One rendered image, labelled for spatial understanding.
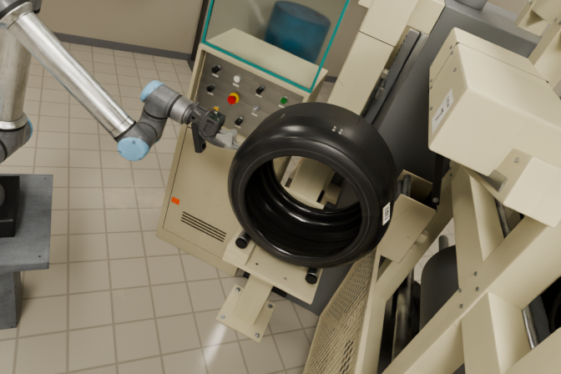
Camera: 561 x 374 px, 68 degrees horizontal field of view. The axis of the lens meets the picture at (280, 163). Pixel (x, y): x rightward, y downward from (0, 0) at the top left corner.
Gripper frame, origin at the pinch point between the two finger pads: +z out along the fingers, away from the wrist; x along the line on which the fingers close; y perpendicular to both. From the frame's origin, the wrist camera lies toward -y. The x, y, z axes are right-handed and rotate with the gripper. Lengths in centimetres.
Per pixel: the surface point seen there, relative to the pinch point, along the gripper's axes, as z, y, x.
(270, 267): 32.6, -35.4, -5.0
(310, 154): 22.4, 20.4, -11.8
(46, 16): -252, -126, 205
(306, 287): 48, -34, -6
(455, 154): 47, 51, -36
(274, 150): 12.5, 14.7, -11.6
